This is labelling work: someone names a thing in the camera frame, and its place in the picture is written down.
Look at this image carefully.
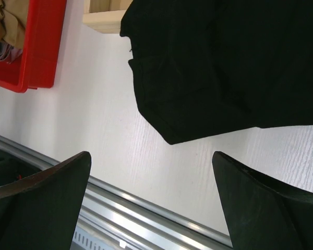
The black tank top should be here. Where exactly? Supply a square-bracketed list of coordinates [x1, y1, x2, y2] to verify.
[120, 1, 313, 145]

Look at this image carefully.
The aluminium table rail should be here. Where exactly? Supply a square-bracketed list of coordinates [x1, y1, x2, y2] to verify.
[0, 130, 233, 250]

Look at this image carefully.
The mauve tank top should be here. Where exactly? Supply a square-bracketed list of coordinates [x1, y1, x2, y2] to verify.
[0, 42, 23, 64]

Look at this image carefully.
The red plastic bin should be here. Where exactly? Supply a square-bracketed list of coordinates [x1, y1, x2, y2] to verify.
[0, 0, 67, 93]

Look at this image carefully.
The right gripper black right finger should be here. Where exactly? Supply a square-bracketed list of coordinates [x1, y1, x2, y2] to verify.
[212, 152, 313, 249]

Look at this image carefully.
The tan tank top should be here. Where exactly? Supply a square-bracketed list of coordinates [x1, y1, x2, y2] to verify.
[0, 0, 29, 49]

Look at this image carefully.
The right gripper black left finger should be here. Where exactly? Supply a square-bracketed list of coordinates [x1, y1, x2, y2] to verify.
[0, 151, 91, 249]

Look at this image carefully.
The wooden clothes rack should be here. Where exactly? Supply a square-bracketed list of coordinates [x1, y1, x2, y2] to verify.
[82, 0, 133, 34]

